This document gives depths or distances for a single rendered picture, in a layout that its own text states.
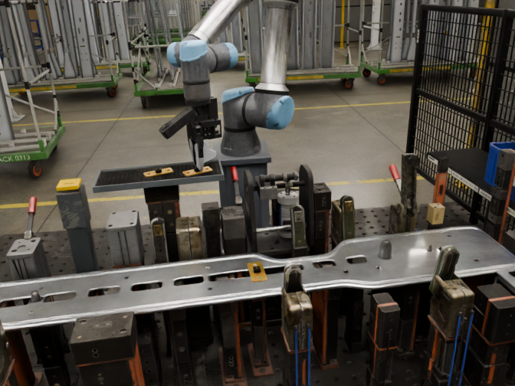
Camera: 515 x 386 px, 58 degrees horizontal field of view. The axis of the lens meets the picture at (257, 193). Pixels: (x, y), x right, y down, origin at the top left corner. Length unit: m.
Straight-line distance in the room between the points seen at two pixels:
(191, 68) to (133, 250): 0.50
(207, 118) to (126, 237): 0.40
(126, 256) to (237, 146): 0.61
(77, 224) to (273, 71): 0.78
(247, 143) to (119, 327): 0.88
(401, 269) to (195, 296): 0.51
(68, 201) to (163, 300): 0.47
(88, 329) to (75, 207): 0.49
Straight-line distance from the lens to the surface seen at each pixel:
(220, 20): 1.55
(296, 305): 1.01
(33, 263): 1.35
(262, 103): 1.58
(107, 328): 1.05
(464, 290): 1.12
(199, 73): 1.30
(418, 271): 1.24
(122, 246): 1.28
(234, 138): 1.68
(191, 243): 1.27
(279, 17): 1.60
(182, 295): 1.14
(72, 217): 1.46
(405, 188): 1.38
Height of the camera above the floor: 1.66
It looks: 24 degrees down
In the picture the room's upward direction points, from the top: 2 degrees counter-clockwise
